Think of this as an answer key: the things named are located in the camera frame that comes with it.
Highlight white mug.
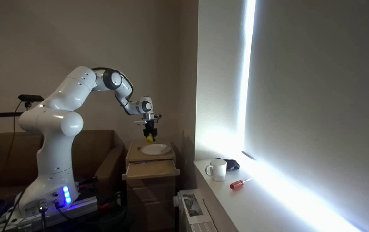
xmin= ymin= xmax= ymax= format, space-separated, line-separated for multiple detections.
xmin=205 ymin=159 xmax=228 ymax=182

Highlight black cable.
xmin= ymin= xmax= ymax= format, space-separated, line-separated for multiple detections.
xmin=1 ymin=101 xmax=23 ymax=182

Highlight camera on mount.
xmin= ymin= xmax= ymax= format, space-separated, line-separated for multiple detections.
xmin=0 ymin=94 xmax=45 ymax=119

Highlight white plate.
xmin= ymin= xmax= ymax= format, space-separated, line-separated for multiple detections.
xmin=140 ymin=143 xmax=172 ymax=156

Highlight window blind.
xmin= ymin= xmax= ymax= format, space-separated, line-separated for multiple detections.
xmin=242 ymin=0 xmax=369 ymax=232

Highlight wooden cabinet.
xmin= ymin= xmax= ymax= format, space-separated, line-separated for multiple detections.
xmin=121 ymin=139 xmax=181 ymax=232

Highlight dark sock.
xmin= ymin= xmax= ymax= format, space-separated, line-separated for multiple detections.
xmin=216 ymin=158 xmax=240 ymax=172

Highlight white heater unit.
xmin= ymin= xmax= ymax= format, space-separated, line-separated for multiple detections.
xmin=173 ymin=189 xmax=219 ymax=232

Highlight red handled screwdriver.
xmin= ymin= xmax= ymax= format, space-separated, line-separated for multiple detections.
xmin=230 ymin=178 xmax=252 ymax=190

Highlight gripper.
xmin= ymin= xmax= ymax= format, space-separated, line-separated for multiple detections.
xmin=143 ymin=119 xmax=158 ymax=138

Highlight flat wooden drawer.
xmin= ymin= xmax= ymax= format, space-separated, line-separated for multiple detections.
xmin=121 ymin=160 xmax=181 ymax=181

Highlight brown sofa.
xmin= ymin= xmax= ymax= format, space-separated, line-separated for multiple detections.
xmin=0 ymin=130 xmax=127 ymax=202

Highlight coil of blue cable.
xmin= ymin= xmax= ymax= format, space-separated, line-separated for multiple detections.
xmin=0 ymin=198 xmax=15 ymax=221

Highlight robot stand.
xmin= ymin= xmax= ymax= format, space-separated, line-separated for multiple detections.
xmin=0 ymin=185 xmax=127 ymax=232

